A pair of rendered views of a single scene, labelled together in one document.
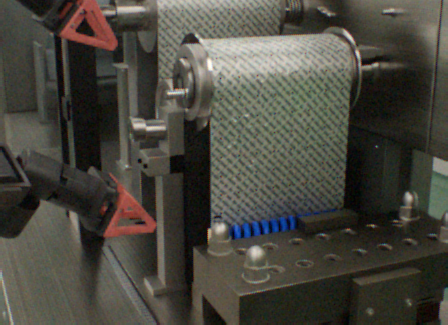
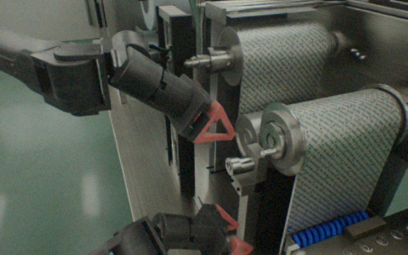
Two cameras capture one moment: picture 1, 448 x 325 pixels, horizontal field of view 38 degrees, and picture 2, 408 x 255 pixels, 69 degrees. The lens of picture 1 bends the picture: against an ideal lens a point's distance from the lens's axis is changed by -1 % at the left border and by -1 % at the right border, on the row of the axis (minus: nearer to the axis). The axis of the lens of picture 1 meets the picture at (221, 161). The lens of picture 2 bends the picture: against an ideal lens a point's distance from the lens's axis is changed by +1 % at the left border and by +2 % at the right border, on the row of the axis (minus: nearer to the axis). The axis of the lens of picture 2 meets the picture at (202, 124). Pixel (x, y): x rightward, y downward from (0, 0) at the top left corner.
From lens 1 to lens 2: 56 cm
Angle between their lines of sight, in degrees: 15
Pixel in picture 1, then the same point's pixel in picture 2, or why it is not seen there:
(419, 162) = not seen: hidden behind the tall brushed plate
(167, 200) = (250, 205)
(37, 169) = (173, 237)
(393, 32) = not seen: outside the picture
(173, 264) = (248, 236)
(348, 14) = (384, 63)
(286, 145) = (343, 180)
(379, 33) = not seen: outside the picture
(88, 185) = (208, 236)
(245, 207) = (308, 219)
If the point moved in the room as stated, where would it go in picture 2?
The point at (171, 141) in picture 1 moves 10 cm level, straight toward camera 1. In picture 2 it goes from (258, 174) to (269, 211)
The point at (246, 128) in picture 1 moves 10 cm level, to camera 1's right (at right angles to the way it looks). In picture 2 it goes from (319, 176) to (371, 177)
